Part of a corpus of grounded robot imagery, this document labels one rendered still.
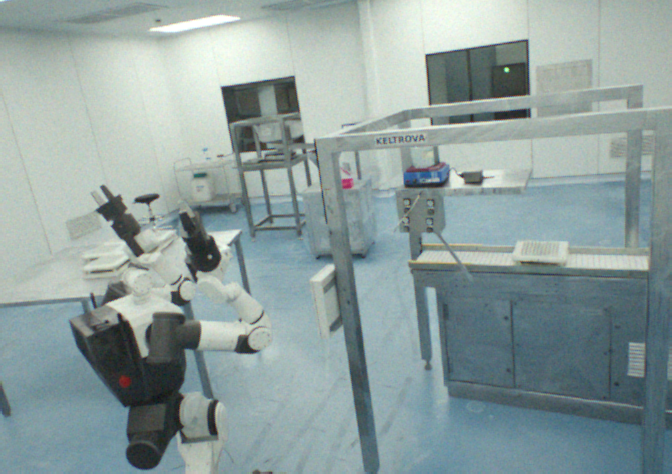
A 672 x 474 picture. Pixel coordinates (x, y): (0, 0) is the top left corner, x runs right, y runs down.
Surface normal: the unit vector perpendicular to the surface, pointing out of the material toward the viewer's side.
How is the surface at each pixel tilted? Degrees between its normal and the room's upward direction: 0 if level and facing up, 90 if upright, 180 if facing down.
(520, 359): 90
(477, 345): 90
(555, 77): 90
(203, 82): 90
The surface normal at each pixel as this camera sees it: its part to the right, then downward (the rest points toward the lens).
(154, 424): -0.11, -0.47
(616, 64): -0.29, 0.30
